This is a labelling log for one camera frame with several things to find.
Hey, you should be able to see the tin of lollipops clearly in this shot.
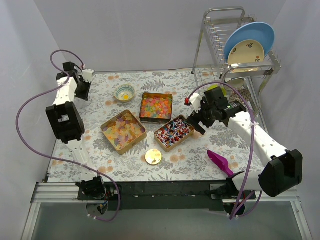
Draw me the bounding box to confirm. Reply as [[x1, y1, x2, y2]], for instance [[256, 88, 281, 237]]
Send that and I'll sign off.
[[154, 115, 195, 153]]

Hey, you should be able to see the tin of star candies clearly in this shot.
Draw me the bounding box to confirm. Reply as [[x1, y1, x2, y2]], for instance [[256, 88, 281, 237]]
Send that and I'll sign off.
[[139, 92, 173, 123]]

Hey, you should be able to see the magenta plastic scoop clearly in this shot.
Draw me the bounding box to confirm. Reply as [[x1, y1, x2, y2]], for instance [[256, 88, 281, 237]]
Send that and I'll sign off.
[[207, 150, 234, 177]]

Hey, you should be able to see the tin of jelly candies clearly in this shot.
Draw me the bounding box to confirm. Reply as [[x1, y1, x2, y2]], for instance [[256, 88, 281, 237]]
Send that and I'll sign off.
[[100, 110, 147, 155]]

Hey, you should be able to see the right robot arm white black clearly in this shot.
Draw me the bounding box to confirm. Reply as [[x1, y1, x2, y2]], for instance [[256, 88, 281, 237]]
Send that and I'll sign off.
[[185, 87, 303, 199]]

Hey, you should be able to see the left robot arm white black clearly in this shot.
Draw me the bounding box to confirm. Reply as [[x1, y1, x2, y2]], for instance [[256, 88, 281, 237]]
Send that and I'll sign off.
[[45, 62, 107, 200]]

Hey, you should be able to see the lime green bowl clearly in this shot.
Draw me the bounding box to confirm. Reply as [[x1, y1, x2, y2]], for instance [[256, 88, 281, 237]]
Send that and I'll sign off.
[[207, 84, 227, 97]]

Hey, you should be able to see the white bowl in rack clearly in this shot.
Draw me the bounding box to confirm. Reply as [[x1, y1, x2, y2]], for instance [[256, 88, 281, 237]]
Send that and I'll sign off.
[[225, 77, 245, 89]]

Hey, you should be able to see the patterned ceramic bowl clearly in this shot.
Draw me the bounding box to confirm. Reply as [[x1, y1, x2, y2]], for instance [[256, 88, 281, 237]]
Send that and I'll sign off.
[[114, 84, 136, 103]]

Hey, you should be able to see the gold round tin lid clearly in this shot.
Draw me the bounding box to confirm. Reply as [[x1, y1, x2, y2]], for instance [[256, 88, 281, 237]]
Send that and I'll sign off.
[[145, 149, 162, 166]]

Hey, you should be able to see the floral tablecloth mat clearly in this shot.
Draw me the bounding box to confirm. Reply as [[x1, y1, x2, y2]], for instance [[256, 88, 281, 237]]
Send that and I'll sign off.
[[46, 70, 271, 183]]

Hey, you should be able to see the cream plate with flowers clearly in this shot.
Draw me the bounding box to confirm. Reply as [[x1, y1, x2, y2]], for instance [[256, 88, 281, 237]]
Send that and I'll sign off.
[[227, 39, 265, 65]]

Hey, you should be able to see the metal dish rack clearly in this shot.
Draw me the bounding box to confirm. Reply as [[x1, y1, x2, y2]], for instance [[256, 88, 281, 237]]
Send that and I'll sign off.
[[191, 6, 281, 125]]

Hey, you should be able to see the blue plate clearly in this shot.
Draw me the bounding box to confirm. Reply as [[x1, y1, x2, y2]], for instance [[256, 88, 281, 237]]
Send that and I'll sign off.
[[224, 22, 275, 63]]

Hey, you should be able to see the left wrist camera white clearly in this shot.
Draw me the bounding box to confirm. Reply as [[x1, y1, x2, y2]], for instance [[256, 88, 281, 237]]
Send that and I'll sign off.
[[82, 69, 95, 83]]

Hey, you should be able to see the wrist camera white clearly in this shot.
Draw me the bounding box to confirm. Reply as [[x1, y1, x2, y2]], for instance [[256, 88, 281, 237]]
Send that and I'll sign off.
[[184, 93, 202, 113], [82, 69, 95, 83]]

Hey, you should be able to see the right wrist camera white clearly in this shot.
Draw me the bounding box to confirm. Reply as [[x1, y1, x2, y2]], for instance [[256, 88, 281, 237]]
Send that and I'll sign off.
[[184, 93, 202, 113]]

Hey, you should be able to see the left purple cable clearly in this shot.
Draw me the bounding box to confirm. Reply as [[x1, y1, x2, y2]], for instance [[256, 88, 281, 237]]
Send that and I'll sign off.
[[15, 49, 121, 223]]

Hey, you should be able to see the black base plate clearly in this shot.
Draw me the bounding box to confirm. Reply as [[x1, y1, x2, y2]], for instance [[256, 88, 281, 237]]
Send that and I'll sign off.
[[75, 180, 239, 211]]

